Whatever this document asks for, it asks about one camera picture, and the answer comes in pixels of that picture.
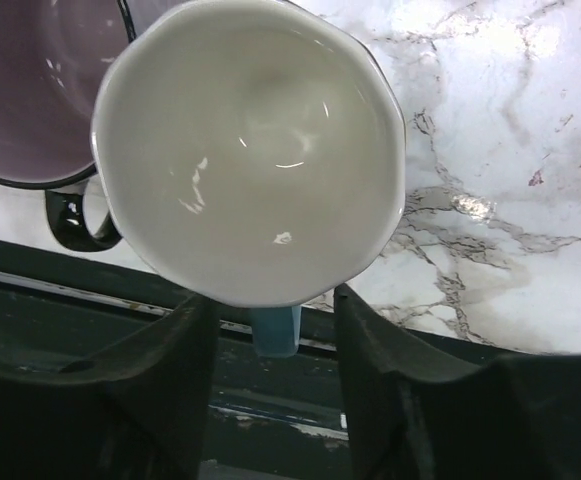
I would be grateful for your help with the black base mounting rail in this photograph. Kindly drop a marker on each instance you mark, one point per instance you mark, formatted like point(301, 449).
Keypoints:
point(267, 417)

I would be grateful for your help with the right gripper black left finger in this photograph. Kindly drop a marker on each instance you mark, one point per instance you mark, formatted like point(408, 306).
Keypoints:
point(135, 410)

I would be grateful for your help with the light blue faceted mug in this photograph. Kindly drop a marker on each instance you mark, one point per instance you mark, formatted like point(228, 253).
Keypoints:
point(253, 153)

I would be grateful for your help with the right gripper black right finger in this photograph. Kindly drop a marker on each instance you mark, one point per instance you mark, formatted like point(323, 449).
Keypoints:
point(416, 412)

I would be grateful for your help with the lilac mug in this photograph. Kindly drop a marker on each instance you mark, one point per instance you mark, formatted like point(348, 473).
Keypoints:
point(53, 57)

